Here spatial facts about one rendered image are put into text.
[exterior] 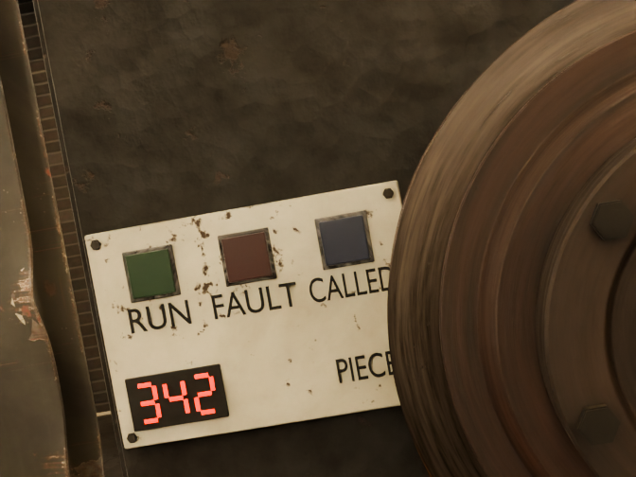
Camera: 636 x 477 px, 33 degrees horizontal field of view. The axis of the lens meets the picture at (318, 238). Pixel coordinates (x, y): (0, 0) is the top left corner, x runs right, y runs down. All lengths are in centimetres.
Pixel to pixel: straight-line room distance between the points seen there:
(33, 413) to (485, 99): 292
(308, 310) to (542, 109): 27
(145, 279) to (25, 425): 269
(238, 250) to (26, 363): 268
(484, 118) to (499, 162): 4
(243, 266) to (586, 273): 32
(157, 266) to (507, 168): 31
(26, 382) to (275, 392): 267
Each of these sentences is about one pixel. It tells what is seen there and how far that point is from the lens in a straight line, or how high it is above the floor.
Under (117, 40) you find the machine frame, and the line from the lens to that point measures 92.
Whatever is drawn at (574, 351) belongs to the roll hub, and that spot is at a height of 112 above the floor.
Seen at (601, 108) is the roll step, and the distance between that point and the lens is 71.
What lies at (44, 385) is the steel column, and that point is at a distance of 352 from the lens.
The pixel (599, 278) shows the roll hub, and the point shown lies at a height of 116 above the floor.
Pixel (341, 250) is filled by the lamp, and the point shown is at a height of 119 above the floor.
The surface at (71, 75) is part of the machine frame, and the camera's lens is 93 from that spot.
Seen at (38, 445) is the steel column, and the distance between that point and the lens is 357.
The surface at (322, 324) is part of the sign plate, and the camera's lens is 88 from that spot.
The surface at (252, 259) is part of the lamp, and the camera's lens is 87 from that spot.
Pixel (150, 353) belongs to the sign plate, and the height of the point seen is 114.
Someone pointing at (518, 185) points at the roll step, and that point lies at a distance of 72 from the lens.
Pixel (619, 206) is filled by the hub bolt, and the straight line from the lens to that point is 66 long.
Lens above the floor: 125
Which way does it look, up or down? 3 degrees down
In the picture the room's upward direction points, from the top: 10 degrees counter-clockwise
